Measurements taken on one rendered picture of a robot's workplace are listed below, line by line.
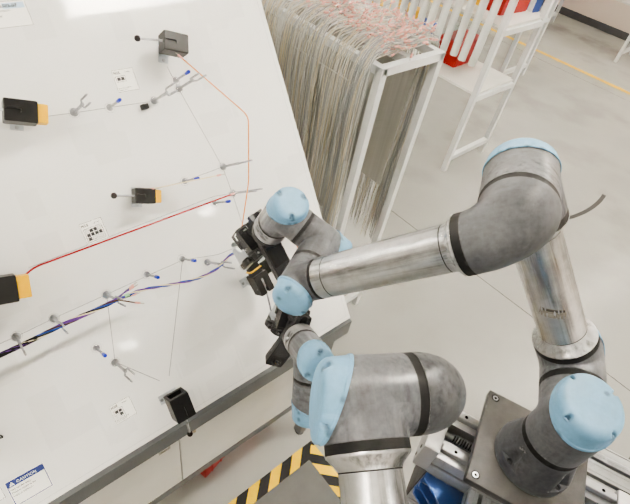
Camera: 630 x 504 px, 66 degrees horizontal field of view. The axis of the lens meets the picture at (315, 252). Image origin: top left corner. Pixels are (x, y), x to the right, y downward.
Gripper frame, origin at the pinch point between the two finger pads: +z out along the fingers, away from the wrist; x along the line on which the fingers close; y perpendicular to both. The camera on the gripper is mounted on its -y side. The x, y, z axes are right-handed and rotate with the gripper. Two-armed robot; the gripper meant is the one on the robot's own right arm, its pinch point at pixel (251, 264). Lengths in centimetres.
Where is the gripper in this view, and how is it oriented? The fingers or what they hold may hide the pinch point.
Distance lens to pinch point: 124.6
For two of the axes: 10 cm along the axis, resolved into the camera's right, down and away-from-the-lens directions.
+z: -3.7, 3.2, 8.7
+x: -7.0, 5.2, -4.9
